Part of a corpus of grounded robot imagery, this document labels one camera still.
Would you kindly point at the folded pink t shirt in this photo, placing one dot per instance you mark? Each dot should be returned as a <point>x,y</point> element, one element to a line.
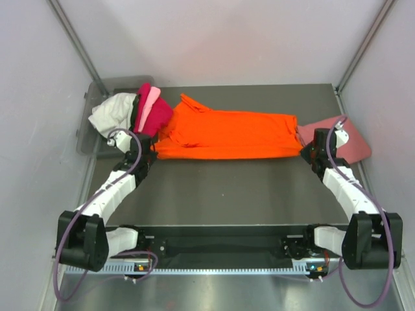
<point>355,150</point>

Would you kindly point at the left aluminium frame post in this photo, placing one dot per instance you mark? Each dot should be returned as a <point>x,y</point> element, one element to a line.
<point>71,33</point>

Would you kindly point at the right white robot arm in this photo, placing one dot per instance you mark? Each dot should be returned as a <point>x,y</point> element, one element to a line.
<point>373,237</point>

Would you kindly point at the aluminium frame post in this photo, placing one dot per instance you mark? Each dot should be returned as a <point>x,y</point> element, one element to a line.
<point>71,33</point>
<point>369,36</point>

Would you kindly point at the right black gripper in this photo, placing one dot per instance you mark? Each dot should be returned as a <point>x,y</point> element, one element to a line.
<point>305,152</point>

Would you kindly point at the white t shirt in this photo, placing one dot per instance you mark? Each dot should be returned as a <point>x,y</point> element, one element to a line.
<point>114,112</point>

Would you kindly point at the light pink t shirt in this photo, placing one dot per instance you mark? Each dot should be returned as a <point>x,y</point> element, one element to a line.
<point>152,97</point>

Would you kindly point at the orange t shirt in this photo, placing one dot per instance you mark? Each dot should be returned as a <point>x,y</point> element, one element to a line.
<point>199,132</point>

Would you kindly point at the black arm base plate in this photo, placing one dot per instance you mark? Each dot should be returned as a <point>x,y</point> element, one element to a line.
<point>228,246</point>

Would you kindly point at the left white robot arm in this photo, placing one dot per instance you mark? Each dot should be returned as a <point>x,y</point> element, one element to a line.
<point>83,240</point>

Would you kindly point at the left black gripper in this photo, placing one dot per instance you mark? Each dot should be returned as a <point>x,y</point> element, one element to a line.
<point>152,155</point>

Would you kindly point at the magenta t shirt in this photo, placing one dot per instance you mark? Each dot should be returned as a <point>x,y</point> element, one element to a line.
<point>159,116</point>

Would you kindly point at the grey plastic bin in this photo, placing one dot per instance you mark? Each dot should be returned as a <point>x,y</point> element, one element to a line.
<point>89,141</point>

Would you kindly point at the dark green t shirt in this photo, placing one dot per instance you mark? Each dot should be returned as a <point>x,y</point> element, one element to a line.
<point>133,117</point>

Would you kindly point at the right aluminium frame post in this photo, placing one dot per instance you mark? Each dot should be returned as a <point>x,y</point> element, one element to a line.
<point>369,36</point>

